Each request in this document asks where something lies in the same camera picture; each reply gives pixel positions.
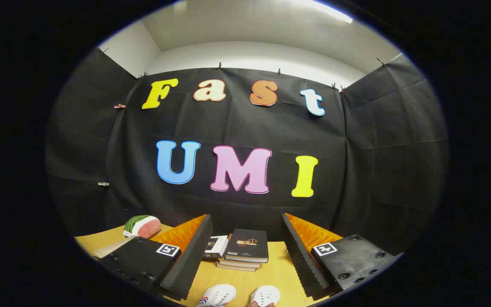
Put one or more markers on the watermelon slice plush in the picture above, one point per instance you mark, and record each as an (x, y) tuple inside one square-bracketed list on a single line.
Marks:
[(145, 227)]

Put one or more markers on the white canvas shoe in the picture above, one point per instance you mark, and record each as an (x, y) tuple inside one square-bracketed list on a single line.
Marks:
[(218, 296), (267, 295)]

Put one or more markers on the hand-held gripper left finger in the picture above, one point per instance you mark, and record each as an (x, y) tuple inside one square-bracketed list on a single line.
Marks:
[(190, 264)]

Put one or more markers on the black backdrop cloth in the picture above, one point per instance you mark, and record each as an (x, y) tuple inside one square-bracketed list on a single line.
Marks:
[(249, 128)]

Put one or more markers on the white portrait cover book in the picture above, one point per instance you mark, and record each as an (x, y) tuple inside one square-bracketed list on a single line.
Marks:
[(216, 247)]

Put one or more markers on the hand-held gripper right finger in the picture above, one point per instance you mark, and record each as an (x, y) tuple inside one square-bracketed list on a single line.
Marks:
[(305, 264)]

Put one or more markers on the brown cover book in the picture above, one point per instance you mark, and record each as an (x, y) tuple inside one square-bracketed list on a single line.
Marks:
[(239, 263), (235, 268)]

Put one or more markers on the beige fabric storage box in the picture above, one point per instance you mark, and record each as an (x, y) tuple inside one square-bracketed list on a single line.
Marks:
[(113, 247)]

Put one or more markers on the black cover book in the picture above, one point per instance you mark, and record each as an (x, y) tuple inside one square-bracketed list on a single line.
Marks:
[(247, 245)]

